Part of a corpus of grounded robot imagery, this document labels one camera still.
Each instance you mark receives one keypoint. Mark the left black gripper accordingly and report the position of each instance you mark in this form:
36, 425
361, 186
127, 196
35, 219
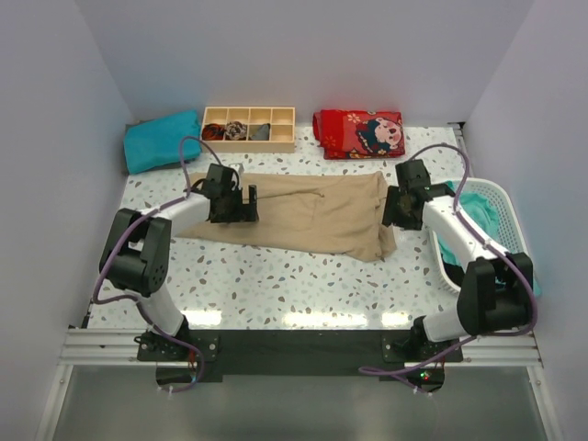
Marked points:
243, 213

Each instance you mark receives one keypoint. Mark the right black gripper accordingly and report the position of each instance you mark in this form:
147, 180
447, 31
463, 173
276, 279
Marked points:
392, 196

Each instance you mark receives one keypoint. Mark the beige t shirt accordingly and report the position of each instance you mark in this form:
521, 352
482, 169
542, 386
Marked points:
330, 214

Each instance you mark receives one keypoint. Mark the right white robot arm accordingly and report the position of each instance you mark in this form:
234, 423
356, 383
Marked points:
496, 294

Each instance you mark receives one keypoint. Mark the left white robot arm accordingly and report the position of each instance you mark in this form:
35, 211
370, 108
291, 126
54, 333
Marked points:
134, 263

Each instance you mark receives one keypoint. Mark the brown floral fabric item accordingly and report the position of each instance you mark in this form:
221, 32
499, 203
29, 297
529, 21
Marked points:
236, 131

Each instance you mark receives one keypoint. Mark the wooden compartment box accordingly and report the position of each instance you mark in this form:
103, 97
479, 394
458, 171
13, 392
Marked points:
249, 129

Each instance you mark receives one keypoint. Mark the grey fabric item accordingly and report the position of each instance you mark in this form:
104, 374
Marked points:
260, 132

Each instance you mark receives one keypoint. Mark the orange black fabric item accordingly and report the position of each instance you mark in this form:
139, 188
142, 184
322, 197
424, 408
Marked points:
213, 132

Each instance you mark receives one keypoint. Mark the red cartoon folded cloth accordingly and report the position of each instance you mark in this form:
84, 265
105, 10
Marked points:
358, 134

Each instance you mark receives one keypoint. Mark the teal shirt in basket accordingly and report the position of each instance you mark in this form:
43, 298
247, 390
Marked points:
478, 211

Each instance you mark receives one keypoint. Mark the folded teal t shirt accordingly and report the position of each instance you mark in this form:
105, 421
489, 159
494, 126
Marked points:
155, 143

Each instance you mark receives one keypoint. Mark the white plastic laundry basket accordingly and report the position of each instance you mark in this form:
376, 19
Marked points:
505, 206

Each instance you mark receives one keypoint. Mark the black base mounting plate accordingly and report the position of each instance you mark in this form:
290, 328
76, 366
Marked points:
278, 353

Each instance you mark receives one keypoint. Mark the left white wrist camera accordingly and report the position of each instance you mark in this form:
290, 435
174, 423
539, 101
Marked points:
238, 167

